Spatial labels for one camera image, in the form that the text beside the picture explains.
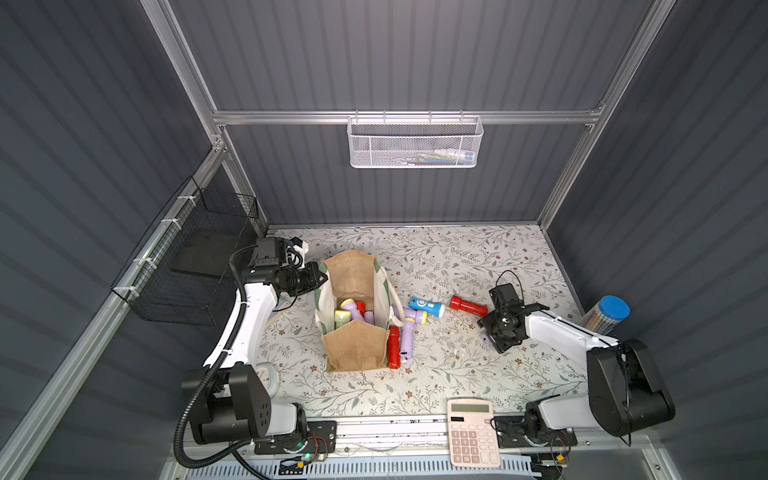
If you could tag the white wire wall basket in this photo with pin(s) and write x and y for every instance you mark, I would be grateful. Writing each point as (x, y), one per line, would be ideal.
(380, 142)

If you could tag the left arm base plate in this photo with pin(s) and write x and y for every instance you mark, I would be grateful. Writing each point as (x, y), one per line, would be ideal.
(316, 437)

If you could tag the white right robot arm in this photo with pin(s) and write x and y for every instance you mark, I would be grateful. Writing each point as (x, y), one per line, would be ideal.
(625, 390)

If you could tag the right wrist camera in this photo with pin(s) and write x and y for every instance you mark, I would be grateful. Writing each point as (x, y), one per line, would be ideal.
(504, 297)

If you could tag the blue lid pencil tube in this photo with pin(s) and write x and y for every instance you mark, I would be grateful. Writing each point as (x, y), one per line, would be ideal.
(605, 315)

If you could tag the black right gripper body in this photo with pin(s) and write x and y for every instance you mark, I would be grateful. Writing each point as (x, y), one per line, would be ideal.
(504, 324)

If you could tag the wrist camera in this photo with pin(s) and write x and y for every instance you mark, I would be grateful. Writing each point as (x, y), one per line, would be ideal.
(278, 251)
(504, 297)

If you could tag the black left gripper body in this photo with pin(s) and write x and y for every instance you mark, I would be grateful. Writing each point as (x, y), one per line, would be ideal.
(309, 279)

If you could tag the markers in wall basket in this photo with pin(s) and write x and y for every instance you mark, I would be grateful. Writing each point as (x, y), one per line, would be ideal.
(442, 157)

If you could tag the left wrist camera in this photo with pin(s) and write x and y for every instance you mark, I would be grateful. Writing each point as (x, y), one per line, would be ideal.
(278, 251)

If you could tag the pale green flashlight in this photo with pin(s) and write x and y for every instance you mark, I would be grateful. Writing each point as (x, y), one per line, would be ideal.
(341, 318)

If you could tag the red flashlight vertical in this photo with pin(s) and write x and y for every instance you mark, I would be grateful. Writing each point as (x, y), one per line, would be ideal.
(393, 345)
(460, 304)

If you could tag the pink desk calculator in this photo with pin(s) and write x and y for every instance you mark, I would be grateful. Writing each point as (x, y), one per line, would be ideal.
(472, 440)

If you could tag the blue flashlight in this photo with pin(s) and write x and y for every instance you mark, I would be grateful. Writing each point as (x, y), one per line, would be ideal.
(431, 308)

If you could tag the purple flashlight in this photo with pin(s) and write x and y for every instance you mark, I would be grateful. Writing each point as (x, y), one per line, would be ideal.
(417, 316)
(349, 305)

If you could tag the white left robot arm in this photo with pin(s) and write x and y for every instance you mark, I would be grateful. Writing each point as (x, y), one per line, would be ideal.
(227, 401)

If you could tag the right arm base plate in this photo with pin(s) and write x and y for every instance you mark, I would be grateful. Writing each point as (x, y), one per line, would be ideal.
(514, 431)

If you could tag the black wire side basket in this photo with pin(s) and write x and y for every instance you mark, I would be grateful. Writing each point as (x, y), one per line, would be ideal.
(180, 273)

